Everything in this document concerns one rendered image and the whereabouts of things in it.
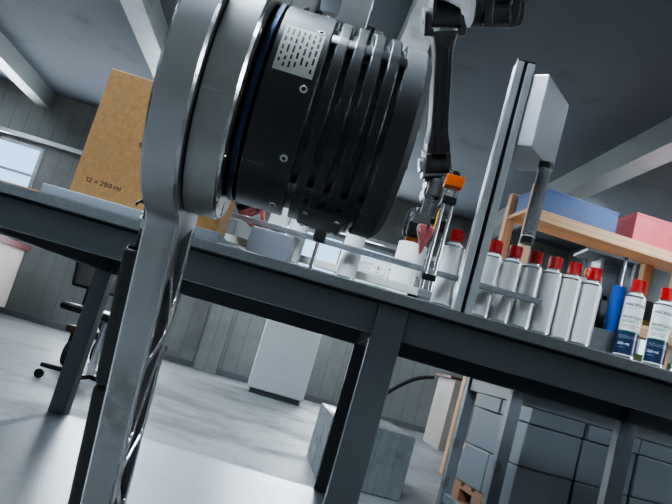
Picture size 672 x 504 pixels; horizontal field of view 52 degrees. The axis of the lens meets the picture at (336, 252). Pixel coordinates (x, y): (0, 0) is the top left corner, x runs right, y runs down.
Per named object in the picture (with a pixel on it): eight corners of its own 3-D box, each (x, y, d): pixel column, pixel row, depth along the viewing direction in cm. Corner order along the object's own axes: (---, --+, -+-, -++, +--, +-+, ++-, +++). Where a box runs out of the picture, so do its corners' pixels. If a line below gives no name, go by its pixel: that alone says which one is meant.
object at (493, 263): (485, 320, 178) (505, 245, 181) (490, 319, 173) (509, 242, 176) (466, 315, 178) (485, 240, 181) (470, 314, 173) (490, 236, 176)
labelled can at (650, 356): (657, 369, 176) (673, 292, 179) (666, 369, 171) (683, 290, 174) (637, 363, 177) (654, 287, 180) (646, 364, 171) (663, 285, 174)
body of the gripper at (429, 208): (407, 221, 189) (415, 196, 190) (443, 232, 189) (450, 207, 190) (410, 217, 182) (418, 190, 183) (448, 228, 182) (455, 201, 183)
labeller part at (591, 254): (621, 269, 193) (621, 266, 193) (638, 264, 182) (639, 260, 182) (573, 256, 194) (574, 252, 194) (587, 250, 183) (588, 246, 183)
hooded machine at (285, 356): (245, 391, 814) (279, 277, 834) (245, 387, 877) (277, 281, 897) (303, 407, 820) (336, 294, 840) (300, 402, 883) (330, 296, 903)
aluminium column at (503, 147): (464, 329, 163) (531, 70, 173) (468, 328, 159) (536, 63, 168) (446, 324, 163) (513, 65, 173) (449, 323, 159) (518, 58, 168)
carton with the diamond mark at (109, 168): (220, 249, 163) (254, 143, 167) (214, 235, 139) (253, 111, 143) (95, 212, 160) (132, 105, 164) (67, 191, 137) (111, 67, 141)
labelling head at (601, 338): (601, 357, 190) (621, 268, 193) (620, 357, 177) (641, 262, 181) (551, 343, 190) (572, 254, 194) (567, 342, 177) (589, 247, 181)
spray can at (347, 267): (353, 283, 180) (374, 208, 183) (354, 280, 174) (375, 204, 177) (334, 277, 180) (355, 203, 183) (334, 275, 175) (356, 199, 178)
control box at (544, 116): (553, 173, 177) (569, 105, 180) (531, 146, 163) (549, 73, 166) (515, 170, 183) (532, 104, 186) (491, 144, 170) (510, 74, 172)
